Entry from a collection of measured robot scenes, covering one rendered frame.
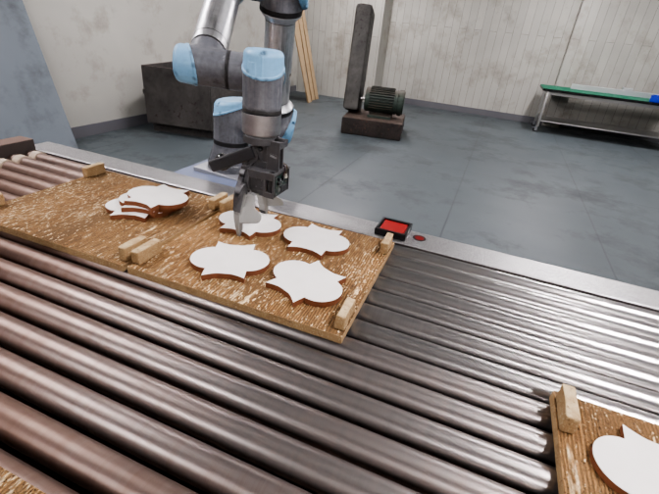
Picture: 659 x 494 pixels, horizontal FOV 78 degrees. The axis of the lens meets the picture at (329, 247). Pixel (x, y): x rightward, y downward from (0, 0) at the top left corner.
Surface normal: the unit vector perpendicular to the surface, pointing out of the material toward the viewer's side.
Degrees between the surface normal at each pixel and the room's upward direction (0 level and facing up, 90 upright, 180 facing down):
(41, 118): 76
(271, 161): 90
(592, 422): 0
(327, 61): 90
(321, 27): 90
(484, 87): 90
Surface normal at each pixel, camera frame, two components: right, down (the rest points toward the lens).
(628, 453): 0.09, -0.88
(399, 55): -0.37, 0.41
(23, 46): 0.92, 0.03
